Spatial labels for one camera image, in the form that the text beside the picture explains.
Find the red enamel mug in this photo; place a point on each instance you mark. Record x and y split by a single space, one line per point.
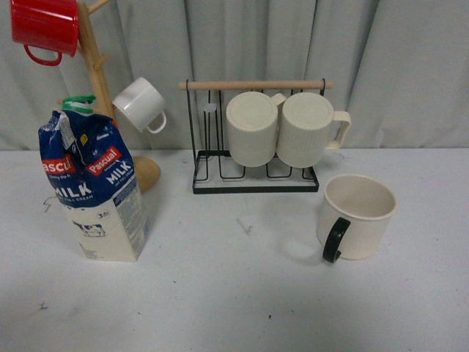
51 25

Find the wooden mug tree stand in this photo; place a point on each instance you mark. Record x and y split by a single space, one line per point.
146 170

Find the cream ribbed mug right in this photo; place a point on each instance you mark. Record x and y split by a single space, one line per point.
309 125

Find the cream ribbed mug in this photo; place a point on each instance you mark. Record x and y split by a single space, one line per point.
309 125
252 126

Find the white mug on tree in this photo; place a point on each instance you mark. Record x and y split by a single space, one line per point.
143 106

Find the blue Pascual milk carton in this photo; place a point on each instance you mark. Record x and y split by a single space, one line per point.
93 175

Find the grey-white backdrop curtain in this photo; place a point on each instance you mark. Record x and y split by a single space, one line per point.
400 68

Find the black wire cup rack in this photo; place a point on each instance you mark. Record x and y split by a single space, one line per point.
214 170

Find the cream cup black handle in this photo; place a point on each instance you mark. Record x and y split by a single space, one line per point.
353 218

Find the cream ribbed mug left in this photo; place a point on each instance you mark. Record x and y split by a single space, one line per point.
252 126

